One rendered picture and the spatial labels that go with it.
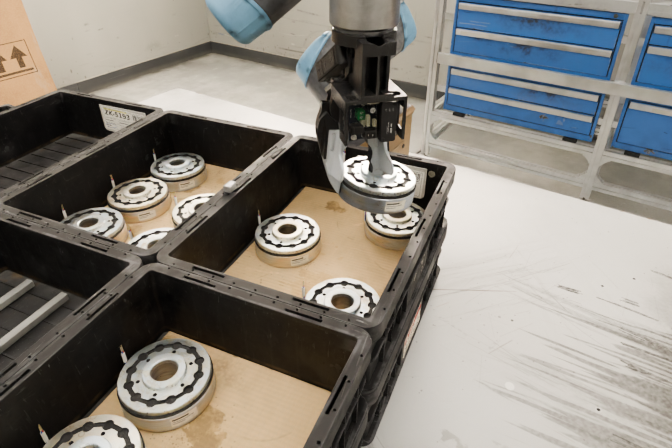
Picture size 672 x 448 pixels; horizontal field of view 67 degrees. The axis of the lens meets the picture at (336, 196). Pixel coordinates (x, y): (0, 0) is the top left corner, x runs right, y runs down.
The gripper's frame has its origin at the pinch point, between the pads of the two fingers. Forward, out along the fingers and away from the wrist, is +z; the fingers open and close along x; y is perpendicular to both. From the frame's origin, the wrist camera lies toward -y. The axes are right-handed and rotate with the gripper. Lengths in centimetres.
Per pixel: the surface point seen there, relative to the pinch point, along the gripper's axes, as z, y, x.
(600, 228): 29, -14, 60
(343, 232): 16.4, -10.2, 1.7
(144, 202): 13.4, -23.4, -29.9
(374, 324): 6.3, 19.5, -3.6
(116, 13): 51, -361, -71
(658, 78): 34, -100, 160
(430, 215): 6.4, 2.1, 10.7
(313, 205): 16.5, -19.6, -1.2
